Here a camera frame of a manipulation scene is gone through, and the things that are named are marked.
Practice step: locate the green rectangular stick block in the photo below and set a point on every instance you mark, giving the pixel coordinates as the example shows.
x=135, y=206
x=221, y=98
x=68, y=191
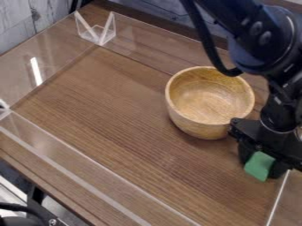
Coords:
x=258, y=165

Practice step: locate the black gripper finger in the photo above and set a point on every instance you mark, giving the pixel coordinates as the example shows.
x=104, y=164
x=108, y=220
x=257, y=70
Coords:
x=278, y=169
x=246, y=150

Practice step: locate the black table leg bracket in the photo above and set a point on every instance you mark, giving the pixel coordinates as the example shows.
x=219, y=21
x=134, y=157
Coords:
x=51, y=212

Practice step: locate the clear acrylic enclosure walls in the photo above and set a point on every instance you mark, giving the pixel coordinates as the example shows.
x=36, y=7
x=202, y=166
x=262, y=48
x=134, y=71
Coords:
x=87, y=133

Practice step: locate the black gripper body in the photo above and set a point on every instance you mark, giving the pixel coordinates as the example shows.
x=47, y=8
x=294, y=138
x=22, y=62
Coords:
x=283, y=146

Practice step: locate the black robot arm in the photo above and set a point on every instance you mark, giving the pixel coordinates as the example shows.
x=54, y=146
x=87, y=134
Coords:
x=254, y=38

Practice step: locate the round wooden bowl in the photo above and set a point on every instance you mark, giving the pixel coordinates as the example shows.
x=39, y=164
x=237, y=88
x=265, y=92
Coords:
x=203, y=99

